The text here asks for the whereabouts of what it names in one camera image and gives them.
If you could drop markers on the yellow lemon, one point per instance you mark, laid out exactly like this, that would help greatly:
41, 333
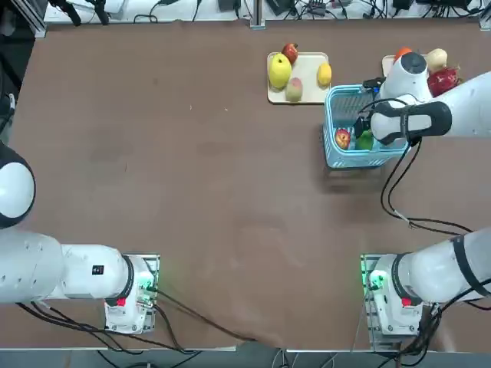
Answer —
324, 74

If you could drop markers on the pink peach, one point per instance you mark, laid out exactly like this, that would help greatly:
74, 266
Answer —
294, 90

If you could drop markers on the red pomegranate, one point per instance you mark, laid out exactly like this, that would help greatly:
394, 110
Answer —
290, 51

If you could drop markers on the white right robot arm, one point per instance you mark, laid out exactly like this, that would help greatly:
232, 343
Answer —
433, 276

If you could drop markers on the pale round pear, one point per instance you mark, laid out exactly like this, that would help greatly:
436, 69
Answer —
437, 57

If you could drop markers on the beige plastic tray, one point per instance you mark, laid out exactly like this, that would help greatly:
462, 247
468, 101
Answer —
385, 63
307, 69

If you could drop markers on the green apple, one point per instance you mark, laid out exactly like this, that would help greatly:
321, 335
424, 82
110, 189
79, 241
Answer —
364, 143

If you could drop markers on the orange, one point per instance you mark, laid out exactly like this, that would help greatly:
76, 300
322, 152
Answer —
401, 53

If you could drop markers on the black orange electronic device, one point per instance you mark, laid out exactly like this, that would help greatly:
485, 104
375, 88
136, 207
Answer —
317, 5

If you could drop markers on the black ribbed power adapter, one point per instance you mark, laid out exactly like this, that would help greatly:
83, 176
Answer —
282, 5

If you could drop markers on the red dragon fruit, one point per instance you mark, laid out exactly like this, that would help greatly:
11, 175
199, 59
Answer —
441, 82

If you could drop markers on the light blue plastic basket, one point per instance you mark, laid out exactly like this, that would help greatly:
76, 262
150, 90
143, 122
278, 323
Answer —
349, 160

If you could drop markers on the white box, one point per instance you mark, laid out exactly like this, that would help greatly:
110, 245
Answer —
115, 5

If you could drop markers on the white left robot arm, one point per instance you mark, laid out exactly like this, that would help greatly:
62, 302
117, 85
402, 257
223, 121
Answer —
76, 268

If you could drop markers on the black tripod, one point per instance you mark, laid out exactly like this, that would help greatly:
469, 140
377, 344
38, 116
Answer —
73, 17

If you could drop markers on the red apple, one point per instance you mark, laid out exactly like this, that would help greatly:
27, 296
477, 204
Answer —
342, 138

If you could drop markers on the large yellow-green fruit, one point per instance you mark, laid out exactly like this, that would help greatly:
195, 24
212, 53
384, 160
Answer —
279, 71

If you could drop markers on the aluminium frame post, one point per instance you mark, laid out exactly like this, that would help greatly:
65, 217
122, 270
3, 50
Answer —
258, 15

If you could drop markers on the dark grey box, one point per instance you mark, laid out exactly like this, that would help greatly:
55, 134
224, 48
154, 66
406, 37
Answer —
441, 2

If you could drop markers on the aluminium corner post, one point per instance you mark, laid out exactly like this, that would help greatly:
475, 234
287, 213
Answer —
485, 21
40, 30

